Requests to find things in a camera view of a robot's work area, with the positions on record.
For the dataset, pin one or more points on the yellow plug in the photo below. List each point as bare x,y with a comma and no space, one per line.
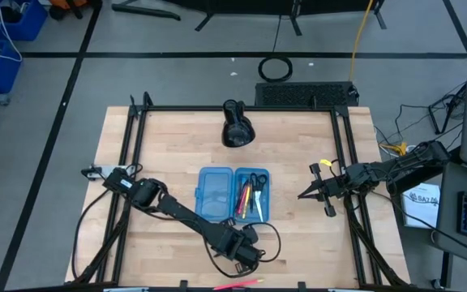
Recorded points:
395,149

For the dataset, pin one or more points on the black vented computer case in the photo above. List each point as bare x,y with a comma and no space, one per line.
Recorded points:
306,94

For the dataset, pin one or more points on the orange bag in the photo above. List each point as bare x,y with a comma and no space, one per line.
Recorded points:
65,4

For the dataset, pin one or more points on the yellow tag on gripper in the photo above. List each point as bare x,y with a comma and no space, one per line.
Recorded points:
325,162

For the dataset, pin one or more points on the blue transparent pencil box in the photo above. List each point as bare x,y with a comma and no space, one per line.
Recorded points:
215,194

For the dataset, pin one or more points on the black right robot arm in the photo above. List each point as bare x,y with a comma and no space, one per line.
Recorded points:
399,168

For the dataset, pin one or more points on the pink pencil with yellow end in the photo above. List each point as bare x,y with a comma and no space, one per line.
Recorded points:
237,284

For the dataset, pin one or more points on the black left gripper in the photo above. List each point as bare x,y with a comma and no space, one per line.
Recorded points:
243,249

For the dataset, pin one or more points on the black floor bar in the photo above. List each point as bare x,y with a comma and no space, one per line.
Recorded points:
144,11

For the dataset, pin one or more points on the grey desk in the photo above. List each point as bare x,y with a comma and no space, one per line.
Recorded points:
448,211

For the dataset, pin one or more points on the black desk leg with caster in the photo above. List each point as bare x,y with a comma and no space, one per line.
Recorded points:
445,267

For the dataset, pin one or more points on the white paper sign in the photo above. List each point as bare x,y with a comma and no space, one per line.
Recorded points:
422,207

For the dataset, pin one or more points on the pink pen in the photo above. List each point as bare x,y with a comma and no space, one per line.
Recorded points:
241,201

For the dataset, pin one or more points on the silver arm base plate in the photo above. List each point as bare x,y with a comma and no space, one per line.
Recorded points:
93,172

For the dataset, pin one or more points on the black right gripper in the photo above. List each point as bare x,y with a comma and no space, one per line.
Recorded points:
335,187

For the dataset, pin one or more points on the black aluminium table frame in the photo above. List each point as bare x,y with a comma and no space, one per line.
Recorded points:
339,134

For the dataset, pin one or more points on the black stand legs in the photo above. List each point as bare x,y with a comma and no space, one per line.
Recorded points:
294,20

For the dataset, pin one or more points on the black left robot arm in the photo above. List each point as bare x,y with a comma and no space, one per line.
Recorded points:
181,213

